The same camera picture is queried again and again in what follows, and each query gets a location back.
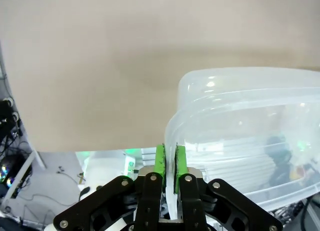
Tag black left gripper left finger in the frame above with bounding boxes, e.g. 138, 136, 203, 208
53, 143, 167, 231

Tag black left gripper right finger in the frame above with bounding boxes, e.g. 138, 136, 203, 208
174, 143, 284, 231

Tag large clear plastic bin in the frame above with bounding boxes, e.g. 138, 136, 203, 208
163, 67, 320, 221

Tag computer case with RGB fans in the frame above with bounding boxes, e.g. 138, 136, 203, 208
0, 153, 34, 200

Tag black cable bundle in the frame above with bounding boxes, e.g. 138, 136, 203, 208
0, 97, 33, 167

